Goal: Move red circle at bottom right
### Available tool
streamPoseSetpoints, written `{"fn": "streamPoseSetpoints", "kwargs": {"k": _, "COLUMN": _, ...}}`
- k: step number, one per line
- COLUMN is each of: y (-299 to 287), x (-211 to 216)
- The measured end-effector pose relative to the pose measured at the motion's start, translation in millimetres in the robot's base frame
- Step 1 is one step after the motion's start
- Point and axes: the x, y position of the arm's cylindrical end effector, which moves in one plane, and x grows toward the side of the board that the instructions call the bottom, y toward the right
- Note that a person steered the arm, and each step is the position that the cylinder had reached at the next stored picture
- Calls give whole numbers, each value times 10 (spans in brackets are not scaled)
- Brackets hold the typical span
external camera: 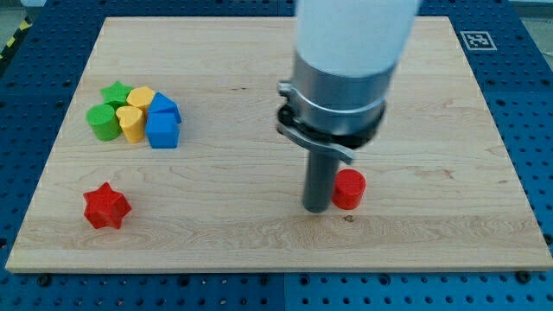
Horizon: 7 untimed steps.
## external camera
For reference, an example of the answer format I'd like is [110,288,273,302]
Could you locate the red cylinder block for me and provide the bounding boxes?
[331,168,366,210]

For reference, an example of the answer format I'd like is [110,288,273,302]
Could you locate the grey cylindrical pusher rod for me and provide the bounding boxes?
[302,151,340,213]

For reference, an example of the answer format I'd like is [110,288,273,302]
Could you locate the red star block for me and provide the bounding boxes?
[83,182,131,229]

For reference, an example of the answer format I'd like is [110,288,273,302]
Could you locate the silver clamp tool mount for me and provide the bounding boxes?
[276,53,396,164]

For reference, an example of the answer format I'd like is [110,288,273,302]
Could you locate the yellow hexagon block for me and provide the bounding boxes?
[126,86,156,113]

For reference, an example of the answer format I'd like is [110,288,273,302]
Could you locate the wooden board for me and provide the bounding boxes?
[6,16,552,274]

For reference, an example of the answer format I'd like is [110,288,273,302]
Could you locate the yellow heart block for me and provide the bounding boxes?
[116,105,145,143]

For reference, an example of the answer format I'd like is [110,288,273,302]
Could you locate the fiducial marker tag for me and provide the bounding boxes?
[461,30,497,51]

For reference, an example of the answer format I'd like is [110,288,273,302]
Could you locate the green star block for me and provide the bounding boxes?
[100,80,133,111]

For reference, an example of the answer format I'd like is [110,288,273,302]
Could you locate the green cylinder block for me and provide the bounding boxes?
[86,104,121,141]

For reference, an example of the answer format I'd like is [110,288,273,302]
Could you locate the blue cube block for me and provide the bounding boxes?
[145,113,180,149]

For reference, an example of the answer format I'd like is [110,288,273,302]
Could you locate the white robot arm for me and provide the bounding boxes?
[276,0,423,213]

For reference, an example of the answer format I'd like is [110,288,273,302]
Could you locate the blue triangle block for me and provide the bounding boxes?
[147,92,182,124]

